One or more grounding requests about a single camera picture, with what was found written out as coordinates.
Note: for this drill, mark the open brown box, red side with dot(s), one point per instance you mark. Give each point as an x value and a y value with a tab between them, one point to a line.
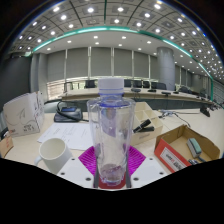
170	158

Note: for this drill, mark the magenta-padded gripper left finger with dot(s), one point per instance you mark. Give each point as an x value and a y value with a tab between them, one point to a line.
78	168

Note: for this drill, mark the white printed paper sheet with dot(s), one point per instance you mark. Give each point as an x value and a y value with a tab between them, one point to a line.
73	135

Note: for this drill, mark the flat brown cardboard sheet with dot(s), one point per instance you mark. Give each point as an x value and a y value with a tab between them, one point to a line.
5	146

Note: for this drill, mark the black tool in beige box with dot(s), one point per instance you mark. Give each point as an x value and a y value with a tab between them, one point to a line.
143	126

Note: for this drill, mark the white ceramic mug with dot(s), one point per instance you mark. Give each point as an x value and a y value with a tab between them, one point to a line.
53	155

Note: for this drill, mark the clear plastic water bottle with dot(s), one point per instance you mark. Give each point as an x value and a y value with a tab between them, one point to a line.
111	133

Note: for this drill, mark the row of black office chairs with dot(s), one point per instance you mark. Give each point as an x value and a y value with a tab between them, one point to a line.
137	83

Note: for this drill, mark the green board eraser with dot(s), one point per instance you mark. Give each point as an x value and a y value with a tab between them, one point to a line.
194	147

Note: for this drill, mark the black desk phone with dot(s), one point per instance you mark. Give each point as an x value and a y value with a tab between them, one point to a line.
68	115

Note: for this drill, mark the large white printed cardboard box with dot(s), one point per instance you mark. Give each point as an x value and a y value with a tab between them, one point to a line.
23	113

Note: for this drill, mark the round ceiling lights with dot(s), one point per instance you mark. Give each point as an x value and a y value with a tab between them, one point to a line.
90	10

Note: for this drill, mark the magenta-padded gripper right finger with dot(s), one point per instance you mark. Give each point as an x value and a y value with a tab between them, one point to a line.
143	168

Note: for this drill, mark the open beige cardboard box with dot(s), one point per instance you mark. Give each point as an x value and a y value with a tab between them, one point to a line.
146	136

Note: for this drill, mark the long curved conference desk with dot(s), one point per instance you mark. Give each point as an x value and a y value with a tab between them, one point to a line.
80	95

